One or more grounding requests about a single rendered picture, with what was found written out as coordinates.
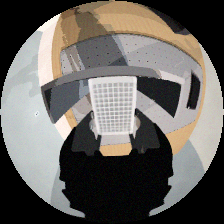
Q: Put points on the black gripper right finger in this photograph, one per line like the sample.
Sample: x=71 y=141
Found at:
x=150 y=139

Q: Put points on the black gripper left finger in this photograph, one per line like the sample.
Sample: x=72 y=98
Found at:
x=80 y=142

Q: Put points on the white well plate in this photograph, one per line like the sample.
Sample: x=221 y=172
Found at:
x=109 y=105

